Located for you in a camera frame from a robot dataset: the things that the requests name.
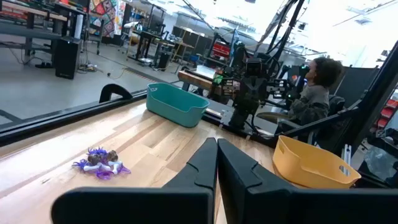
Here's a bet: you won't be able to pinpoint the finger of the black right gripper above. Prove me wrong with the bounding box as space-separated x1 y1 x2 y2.
254 78 289 98
221 78 256 98

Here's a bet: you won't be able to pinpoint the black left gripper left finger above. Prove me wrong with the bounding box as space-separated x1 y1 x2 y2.
50 137 218 224

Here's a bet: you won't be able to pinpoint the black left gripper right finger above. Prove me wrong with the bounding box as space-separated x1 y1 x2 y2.
217 138 398 224

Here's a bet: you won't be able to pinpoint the white plastic bone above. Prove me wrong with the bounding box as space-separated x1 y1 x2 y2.
83 164 110 173
108 160 124 175

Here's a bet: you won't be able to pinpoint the person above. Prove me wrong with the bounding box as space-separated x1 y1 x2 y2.
287 56 345 126

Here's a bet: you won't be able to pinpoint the wooden workbench with tools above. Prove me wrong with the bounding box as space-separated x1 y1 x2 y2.
177 68 224 96

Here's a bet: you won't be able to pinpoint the red storage bins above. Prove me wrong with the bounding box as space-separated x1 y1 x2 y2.
212 42 231 59
376 98 398 129

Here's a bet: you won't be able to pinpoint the yellow plastic bin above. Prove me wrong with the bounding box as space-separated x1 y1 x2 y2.
272 134 363 190

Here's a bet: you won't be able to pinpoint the teal plastic bin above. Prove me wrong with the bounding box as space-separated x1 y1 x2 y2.
146 82 210 128

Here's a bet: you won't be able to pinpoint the dark office chair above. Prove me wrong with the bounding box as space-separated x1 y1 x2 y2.
276 95 346 144

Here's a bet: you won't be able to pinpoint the small black computer tower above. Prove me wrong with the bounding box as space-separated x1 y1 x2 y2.
157 52 171 70

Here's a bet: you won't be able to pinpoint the dark partition panel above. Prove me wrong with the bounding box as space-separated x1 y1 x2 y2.
334 65 382 108

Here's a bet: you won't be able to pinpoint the black metal desk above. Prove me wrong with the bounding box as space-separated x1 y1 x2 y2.
126 29 175 67

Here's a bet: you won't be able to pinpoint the colourful patchwork hanging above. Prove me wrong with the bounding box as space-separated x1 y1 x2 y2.
89 0 127 39

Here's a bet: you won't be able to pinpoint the floor power strip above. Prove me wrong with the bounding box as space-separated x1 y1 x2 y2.
77 63 98 73

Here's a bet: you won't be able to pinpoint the tall black computer tower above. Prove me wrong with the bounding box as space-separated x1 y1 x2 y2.
54 36 83 80

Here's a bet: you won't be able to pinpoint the wooden-topped workbench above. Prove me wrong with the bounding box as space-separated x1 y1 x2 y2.
0 0 69 63

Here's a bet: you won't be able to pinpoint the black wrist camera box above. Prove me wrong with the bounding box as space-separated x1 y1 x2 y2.
244 57 267 78

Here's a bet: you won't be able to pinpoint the black aluminium table frame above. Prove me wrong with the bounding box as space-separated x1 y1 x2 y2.
0 0 398 190

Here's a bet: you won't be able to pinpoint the black curved frame bracket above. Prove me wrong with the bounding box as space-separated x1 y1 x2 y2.
98 83 134 104

